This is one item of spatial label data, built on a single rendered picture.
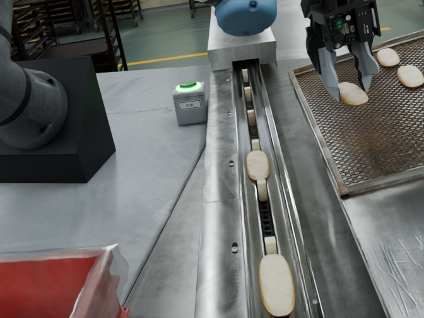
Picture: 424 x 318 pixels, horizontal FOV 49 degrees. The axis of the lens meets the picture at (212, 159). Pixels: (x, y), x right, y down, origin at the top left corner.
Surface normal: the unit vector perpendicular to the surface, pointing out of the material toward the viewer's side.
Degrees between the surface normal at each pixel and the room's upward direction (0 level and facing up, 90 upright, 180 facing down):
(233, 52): 90
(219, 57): 90
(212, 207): 0
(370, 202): 10
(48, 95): 70
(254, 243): 0
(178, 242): 0
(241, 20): 136
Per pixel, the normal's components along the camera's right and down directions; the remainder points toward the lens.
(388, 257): -0.31, -0.84
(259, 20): 0.07, 0.96
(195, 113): -0.02, 0.47
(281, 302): -0.10, -0.79
